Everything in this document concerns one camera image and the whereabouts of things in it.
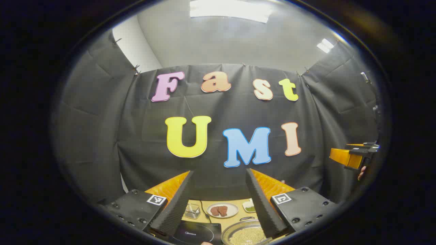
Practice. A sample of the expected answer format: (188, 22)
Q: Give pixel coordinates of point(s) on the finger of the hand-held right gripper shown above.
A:
(345, 157)

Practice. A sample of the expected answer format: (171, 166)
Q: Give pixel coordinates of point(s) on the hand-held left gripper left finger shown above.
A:
(177, 204)

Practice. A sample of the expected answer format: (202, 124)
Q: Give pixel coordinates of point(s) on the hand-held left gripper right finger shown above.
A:
(262, 204)

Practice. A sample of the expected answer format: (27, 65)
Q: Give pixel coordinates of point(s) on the black induction cooktop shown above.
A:
(197, 233)

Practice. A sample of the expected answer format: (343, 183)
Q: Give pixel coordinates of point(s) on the pile of green beans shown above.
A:
(250, 208)

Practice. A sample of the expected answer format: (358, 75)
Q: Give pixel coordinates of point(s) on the divided white dish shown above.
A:
(248, 204)

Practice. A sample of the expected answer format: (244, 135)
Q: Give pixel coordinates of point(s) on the round white plate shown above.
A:
(232, 210)

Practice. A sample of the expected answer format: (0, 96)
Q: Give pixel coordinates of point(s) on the pile of soybeans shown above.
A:
(247, 235)

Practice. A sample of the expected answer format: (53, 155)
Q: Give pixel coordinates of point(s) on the red meat piece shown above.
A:
(214, 211)
(223, 210)

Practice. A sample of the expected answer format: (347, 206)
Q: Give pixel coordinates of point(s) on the small ceiling light panel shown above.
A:
(325, 45)

